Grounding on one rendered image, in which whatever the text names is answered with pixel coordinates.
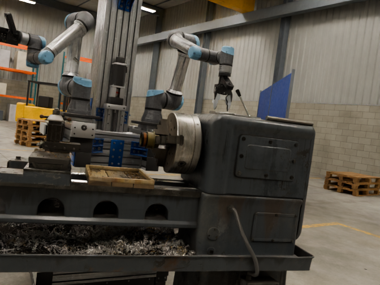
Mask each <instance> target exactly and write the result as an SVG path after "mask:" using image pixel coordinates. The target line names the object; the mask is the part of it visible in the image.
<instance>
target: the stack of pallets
mask: <svg viewBox="0 0 380 285"><path fill-rule="evenodd" d="M27 121H28V123H27ZM33 121H34V122H35V123H33ZM45 121H49V120H38V119H26V118H17V124H16V127H17V128H16V133H15V138H16V139H15V140H14V143H16V144H19V145H26V146H27V147H39V146H37V145H34V144H37V143H39V142H40V140H42V141H44V140H45V139H46V135H43V134H42V133H40V122H44V123H45ZM21 126H22V127H21ZM27 127H28V128H27ZM33 127H36V128H33ZM26 132H27V133H26ZM32 132H35V133H32ZM26 137H27V138H26ZM31 137H34V139H33V138H31ZM44 138H45V139H44ZM19 141H20V142H19ZM31 145H32V146H31Z"/></svg>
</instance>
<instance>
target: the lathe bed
mask: <svg viewBox="0 0 380 285"><path fill-rule="evenodd" d="M71 174H73V175H72V179H71V181H72V183H70V186H64V185H46V184H28V183H11V182H0V203H1V204H0V222H11V223H46V224H81V225H99V226H134V227H169V228H197V213H198V204H199V198H200V197H201V193H202V192H203V191H201V190H196V188H188V184H190V183H189V182H185V180H172V179H157V178H152V179H156V180H158V181H155V182H154V189H145V188H134V187H133V188H126V187H112V186H110V187H109V186H100V185H88V182H87V177H86V174H85V173H80V172H71ZM75 174H77V175H75ZM81 174H82V175H81ZM73 181H74V182H73ZM84 182H85V184H84ZM163 187H165V188H163ZM44 200H48V202H47V201H44ZM55 200H56V201H55ZM57 201H58V202H57ZM56 202H57V203H58V204H59V205H58V206H59V207H58V208H56V207H55V205H57V203H56ZM100 202H103V203H104V204H103V203H102V204H99V203H100ZM111 202H112V203H111ZM47 203H48V204H49V205H48V204H47ZM113 203H114V204H113ZM42 204H43V205H42ZM46 204H47V205H46ZM105 204H106V205H105ZM107 204H108V205H107ZM112 204H113V205H112ZM154 204H156V206H157V207H154V206H155V205H154ZM102 205H103V207H101V206H102ZM104 205H105V206H104ZM151 205H153V206H152V208H150V206H151ZM159 205H160V206H159ZM62 206H64V207H62ZM95 207H96V209H94V208H95ZM159 208H160V209H159ZM147 209H149V210H148V211H147ZM152 209H153V210H154V211H155V212H154V211H152ZM156 209H158V210H156Z"/></svg>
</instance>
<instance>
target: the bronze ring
mask: <svg viewBox="0 0 380 285"><path fill-rule="evenodd" d="M156 136H159V135H156V134H155V132H147V133H146V132H142V133H141V134H140V141H139V144H140V147H145V148H148V149H151V150H153V148H154V147H159V144H155V140H156Z"/></svg>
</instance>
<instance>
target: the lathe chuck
mask: <svg viewBox="0 0 380 285"><path fill-rule="evenodd" d="M168 124H169V133H170V134H171V136H180V135H182V137H183V144H182V145H179V144H174V145H162V146H167V147H169V146H170V149H169V151H168V152H167V156H166V161H165V165H164V169H163V170H164V172H166V173H173V174H185V173H186V172H187V170H188V169H189V167H190V164H191V161H192V157H193V152H194V148H195V124H194V121H193V118H192V116H191V115H190V114H183V113H182V114H181V113H175V112H171V113H170V114H169V115H168ZM181 161H183V162H185V165H184V166H179V165H178V163H179V162H181Z"/></svg>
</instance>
